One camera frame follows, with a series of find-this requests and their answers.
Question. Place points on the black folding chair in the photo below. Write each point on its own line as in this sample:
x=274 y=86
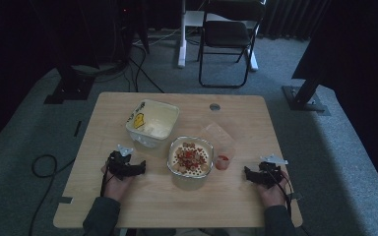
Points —
x=226 y=32

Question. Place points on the person's left hand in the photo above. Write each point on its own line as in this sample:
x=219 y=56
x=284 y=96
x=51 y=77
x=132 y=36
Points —
x=116 y=187

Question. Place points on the black tape strip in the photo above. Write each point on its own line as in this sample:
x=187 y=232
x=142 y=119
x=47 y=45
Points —
x=77 y=128

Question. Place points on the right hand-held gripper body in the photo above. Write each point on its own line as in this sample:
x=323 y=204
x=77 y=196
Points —
x=270 y=172

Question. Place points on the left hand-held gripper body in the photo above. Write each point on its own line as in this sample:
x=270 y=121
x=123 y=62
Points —
x=119 y=164

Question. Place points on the white perforated strainer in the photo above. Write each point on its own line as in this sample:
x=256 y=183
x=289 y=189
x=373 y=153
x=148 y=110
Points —
x=178 y=151

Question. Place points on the red sauce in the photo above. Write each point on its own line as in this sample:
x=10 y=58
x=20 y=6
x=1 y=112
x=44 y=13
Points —
x=222 y=162

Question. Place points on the person's right hand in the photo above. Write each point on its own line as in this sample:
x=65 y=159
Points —
x=274 y=196

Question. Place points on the grey round table grommet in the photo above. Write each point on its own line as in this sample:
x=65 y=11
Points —
x=215 y=106

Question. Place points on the clear plastic cup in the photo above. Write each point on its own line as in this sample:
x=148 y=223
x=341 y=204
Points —
x=221 y=139

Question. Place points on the dark curtain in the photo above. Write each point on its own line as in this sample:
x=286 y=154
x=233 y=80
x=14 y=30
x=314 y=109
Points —
x=292 y=19

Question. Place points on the grey tape piece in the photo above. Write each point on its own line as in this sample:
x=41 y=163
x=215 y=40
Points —
x=297 y=196

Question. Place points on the black stand base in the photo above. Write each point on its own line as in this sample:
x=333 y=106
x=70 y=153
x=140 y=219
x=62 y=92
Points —
x=70 y=88
x=303 y=100

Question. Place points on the glass bowl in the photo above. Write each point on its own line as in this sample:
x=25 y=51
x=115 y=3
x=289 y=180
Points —
x=190 y=175

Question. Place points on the pile of chopped food pieces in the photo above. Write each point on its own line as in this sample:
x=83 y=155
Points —
x=190 y=157

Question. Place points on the white square tub yellow label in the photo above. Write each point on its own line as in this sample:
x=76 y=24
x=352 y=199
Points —
x=156 y=123

